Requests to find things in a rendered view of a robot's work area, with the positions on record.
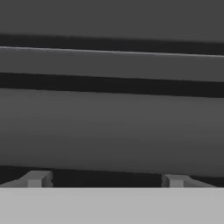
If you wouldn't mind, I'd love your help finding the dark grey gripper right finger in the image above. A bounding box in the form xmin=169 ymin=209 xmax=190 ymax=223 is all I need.
xmin=161 ymin=173 xmax=217 ymax=188

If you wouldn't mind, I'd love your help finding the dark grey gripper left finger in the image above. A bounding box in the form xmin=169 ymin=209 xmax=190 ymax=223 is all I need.
xmin=0 ymin=170 xmax=55 ymax=188

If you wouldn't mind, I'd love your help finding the grey oven door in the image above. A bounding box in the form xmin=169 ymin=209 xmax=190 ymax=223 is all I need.
xmin=0 ymin=87 xmax=224 ymax=179

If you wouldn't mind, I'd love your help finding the grey oven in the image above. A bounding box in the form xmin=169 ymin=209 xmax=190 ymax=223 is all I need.
xmin=0 ymin=0 xmax=224 ymax=45

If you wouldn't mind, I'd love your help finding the grey oven door handle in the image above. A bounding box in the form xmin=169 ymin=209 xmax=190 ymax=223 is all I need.
xmin=0 ymin=45 xmax=224 ymax=83

